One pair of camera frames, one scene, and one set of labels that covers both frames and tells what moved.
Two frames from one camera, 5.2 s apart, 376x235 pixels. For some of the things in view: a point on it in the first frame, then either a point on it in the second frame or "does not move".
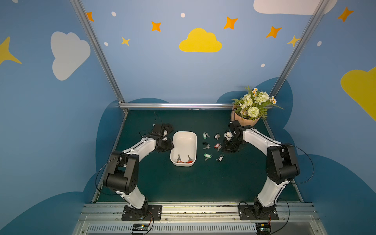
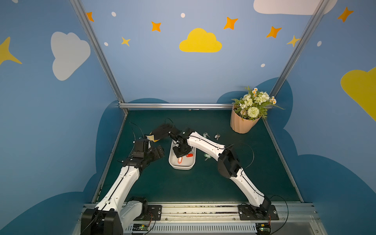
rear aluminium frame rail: x=177 y=105 does not move
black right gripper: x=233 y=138 → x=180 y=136
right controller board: x=263 y=228 does not move
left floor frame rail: x=117 y=138 does not move
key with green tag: x=207 y=155 does not move
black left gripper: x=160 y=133 → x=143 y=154
